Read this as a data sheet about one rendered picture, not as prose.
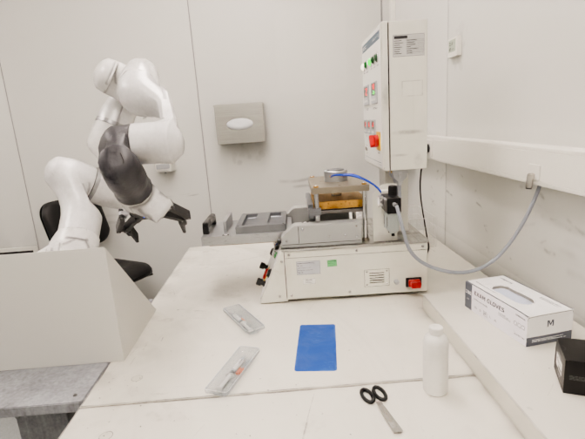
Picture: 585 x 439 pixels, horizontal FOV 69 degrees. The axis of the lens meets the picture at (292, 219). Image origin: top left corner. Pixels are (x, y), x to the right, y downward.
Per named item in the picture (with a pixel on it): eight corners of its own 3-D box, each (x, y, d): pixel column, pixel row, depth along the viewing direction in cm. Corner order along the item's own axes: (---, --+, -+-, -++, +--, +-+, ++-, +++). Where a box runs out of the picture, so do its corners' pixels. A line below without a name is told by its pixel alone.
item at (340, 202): (357, 199, 157) (356, 173, 155) (367, 212, 135) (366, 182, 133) (310, 202, 157) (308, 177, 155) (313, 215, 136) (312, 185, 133)
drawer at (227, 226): (292, 226, 160) (291, 205, 158) (292, 242, 138) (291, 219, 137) (213, 231, 160) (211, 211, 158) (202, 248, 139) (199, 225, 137)
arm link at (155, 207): (112, 176, 102) (120, 187, 107) (116, 222, 97) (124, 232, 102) (164, 166, 103) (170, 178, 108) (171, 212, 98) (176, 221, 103)
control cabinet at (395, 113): (400, 216, 165) (399, 39, 150) (426, 239, 133) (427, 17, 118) (358, 219, 165) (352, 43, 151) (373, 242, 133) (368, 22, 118)
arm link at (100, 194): (90, 119, 137) (144, 144, 148) (61, 192, 134) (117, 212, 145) (100, 118, 128) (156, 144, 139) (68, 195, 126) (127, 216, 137)
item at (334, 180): (373, 196, 160) (373, 162, 157) (393, 214, 130) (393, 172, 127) (309, 200, 160) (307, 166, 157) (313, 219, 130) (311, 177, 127)
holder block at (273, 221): (286, 217, 158) (286, 210, 157) (286, 231, 139) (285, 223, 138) (242, 220, 158) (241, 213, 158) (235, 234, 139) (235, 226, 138)
